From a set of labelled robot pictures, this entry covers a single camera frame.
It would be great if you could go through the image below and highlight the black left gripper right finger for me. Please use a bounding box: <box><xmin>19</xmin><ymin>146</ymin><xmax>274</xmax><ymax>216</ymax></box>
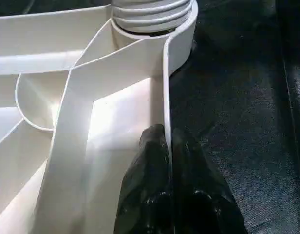
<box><xmin>170</xmin><ymin>128</ymin><xmax>249</xmax><ymax>234</ymax></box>

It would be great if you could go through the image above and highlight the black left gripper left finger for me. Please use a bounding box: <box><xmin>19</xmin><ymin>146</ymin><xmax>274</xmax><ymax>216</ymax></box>
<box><xmin>113</xmin><ymin>123</ymin><xmax>173</xmax><ymax>234</ymax></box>

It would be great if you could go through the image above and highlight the white plastic table top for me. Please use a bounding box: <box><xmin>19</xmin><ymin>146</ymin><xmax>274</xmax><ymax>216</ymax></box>
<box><xmin>0</xmin><ymin>0</ymin><xmax>199</xmax><ymax>234</ymax></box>

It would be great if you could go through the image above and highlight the white plastic table leg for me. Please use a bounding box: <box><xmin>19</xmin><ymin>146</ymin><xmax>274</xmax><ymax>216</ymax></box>
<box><xmin>110</xmin><ymin>0</ymin><xmax>193</xmax><ymax>36</ymax></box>

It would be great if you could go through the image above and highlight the black work mat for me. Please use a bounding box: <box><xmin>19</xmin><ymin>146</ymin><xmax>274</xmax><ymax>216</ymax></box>
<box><xmin>0</xmin><ymin>0</ymin><xmax>300</xmax><ymax>234</ymax></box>

